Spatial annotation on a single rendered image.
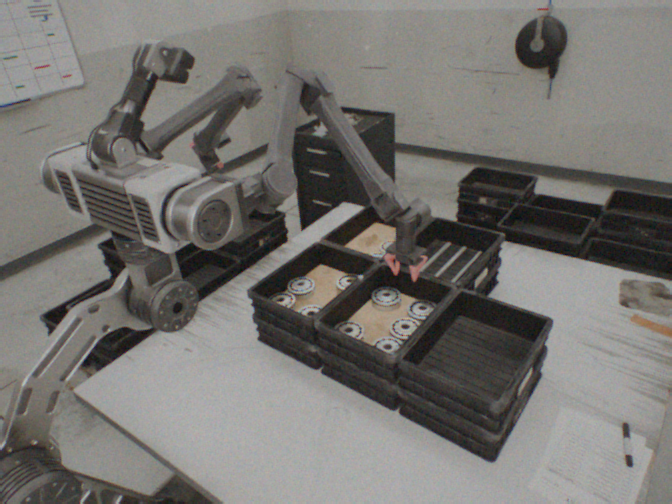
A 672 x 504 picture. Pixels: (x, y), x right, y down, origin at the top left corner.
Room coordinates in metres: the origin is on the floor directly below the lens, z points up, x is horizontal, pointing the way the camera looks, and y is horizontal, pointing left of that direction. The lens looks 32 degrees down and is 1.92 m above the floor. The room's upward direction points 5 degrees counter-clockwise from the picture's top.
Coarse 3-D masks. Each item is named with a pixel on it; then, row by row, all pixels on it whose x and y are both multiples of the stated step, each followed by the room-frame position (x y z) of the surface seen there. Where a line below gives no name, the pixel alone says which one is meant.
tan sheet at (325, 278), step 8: (312, 272) 1.63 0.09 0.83; (320, 272) 1.62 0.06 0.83; (328, 272) 1.62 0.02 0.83; (336, 272) 1.61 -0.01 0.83; (320, 280) 1.57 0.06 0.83; (328, 280) 1.56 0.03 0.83; (336, 280) 1.56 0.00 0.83; (320, 288) 1.51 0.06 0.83; (328, 288) 1.51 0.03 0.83; (312, 296) 1.47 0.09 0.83; (320, 296) 1.46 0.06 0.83; (328, 296) 1.46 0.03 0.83; (304, 304) 1.43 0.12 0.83; (312, 304) 1.42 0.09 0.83; (320, 304) 1.42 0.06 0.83
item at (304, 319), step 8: (336, 248) 1.63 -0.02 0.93; (296, 256) 1.60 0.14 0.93; (360, 256) 1.56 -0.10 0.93; (288, 264) 1.55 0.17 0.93; (376, 264) 1.49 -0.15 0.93; (272, 272) 1.50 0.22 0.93; (368, 272) 1.45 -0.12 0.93; (264, 280) 1.46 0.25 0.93; (344, 288) 1.36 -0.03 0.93; (248, 296) 1.39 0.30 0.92; (256, 296) 1.36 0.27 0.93; (336, 296) 1.32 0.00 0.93; (264, 304) 1.34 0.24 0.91; (272, 304) 1.31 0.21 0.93; (280, 304) 1.31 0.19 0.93; (328, 304) 1.29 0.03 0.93; (280, 312) 1.29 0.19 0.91; (288, 312) 1.27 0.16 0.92; (296, 312) 1.26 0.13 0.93; (320, 312) 1.25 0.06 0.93; (304, 320) 1.22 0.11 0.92; (312, 320) 1.21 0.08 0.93
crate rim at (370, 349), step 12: (384, 264) 1.49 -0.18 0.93; (420, 276) 1.39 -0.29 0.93; (456, 288) 1.31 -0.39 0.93; (336, 300) 1.30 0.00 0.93; (444, 300) 1.25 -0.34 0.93; (324, 312) 1.24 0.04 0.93; (432, 312) 1.20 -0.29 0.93; (324, 324) 1.19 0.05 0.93; (420, 324) 1.15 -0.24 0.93; (336, 336) 1.14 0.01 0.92; (348, 336) 1.12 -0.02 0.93; (408, 336) 1.10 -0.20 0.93; (360, 348) 1.09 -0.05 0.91; (372, 348) 1.06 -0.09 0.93; (384, 360) 1.03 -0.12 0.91; (396, 360) 1.02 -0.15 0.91
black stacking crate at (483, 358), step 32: (448, 320) 1.23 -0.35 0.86; (480, 320) 1.25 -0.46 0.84; (512, 320) 1.18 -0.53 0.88; (544, 320) 1.13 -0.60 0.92; (416, 352) 1.07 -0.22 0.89; (448, 352) 1.12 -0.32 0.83; (480, 352) 1.11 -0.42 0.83; (512, 352) 1.10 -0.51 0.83; (544, 352) 1.09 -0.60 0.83; (416, 384) 0.97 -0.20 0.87; (480, 384) 0.99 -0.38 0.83; (480, 416) 0.86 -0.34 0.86
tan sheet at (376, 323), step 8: (368, 304) 1.39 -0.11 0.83; (408, 304) 1.37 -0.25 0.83; (360, 312) 1.35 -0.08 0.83; (368, 312) 1.35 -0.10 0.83; (376, 312) 1.34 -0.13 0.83; (384, 312) 1.34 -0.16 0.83; (392, 312) 1.34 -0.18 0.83; (400, 312) 1.33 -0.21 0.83; (352, 320) 1.31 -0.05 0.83; (360, 320) 1.31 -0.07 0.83; (368, 320) 1.31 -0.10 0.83; (376, 320) 1.30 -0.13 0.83; (384, 320) 1.30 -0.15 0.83; (392, 320) 1.29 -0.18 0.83; (368, 328) 1.26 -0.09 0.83; (376, 328) 1.26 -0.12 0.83; (384, 328) 1.26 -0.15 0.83; (368, 336) 1.23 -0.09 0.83; (376, 336) 1.22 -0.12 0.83; (384, 336) 1.22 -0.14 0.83
